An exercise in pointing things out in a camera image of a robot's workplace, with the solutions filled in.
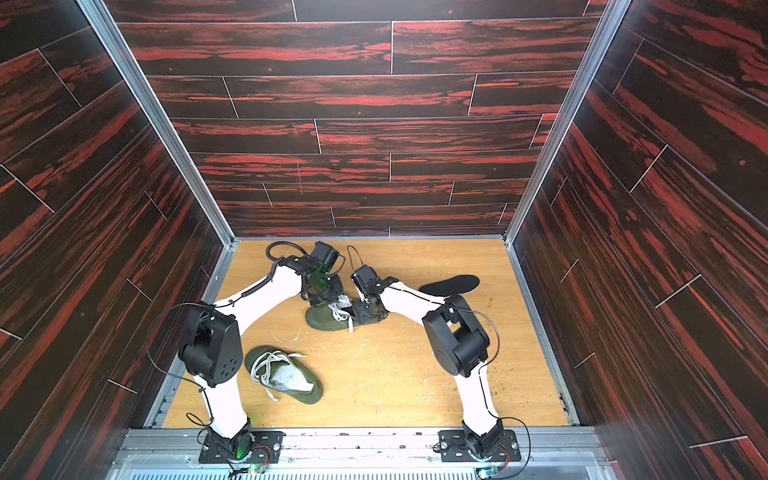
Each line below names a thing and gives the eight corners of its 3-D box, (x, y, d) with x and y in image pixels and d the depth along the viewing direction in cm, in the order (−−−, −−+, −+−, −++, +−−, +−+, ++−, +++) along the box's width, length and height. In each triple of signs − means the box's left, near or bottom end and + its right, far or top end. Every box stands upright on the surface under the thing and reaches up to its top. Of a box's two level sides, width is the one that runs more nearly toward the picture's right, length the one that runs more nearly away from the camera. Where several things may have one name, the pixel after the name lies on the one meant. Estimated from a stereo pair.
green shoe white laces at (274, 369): (244, 390, 84) (232, 380, 78) (264, 354, 91) (254, 342, 84) (315, 412, 81) (308, 403, 74) (330, 372, 88) (325, 361, 81)
